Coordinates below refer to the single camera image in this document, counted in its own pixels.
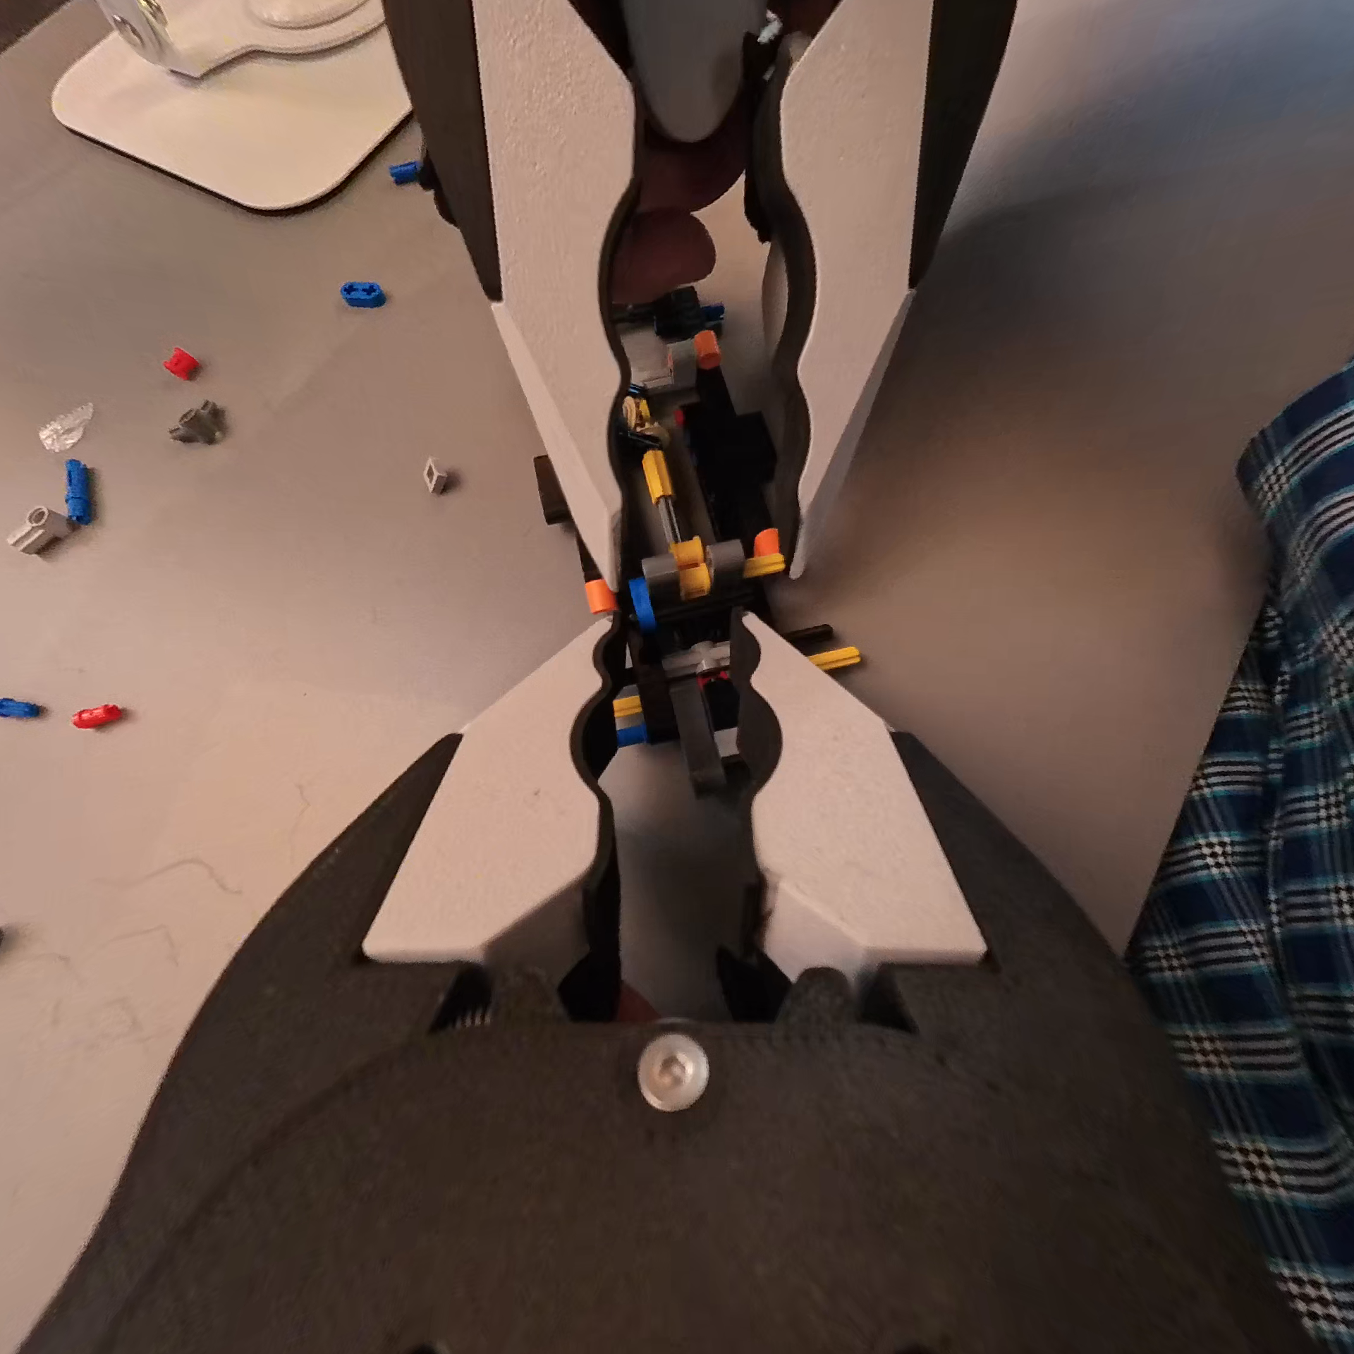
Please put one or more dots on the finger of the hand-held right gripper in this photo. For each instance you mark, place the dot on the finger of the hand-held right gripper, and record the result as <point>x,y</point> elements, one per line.
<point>550,211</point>
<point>867,211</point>

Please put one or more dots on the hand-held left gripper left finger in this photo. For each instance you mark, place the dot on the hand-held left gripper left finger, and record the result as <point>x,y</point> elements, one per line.
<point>487,846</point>

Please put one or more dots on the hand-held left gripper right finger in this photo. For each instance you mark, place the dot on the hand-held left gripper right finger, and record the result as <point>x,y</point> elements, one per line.
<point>867,846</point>

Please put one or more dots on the black lego chassis assembly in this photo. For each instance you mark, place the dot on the black lego chassis assembly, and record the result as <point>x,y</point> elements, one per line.
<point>730,443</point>

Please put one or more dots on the light grey square lego piece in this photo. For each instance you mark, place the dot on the light grey square lego piece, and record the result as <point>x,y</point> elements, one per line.
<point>435,475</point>

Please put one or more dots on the red lego bush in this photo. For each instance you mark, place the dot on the red lego bush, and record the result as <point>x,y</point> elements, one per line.
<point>182,363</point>

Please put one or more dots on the red lego pin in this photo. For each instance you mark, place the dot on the red lego pin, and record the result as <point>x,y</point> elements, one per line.
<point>97,716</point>

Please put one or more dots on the dark grey lego connector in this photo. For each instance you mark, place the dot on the dark grey lego connector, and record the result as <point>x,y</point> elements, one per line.
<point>198,422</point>

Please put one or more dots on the short blue lego pin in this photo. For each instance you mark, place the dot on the short blue lego pin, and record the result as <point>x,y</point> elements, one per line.
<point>16,706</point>

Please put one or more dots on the clear lego piece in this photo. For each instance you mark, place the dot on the clear lego piece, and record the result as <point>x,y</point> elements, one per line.
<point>64,422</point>

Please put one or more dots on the grey lego tube connector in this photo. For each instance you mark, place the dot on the grey lego tube connector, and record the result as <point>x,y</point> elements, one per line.
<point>40,529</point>

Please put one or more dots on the person's right hand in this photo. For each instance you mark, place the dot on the person's right hand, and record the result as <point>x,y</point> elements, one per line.
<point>666,243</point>

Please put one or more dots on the person's plaid shirt torso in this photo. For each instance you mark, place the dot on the person's plaid shirt torso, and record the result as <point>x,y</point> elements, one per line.
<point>1269,846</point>

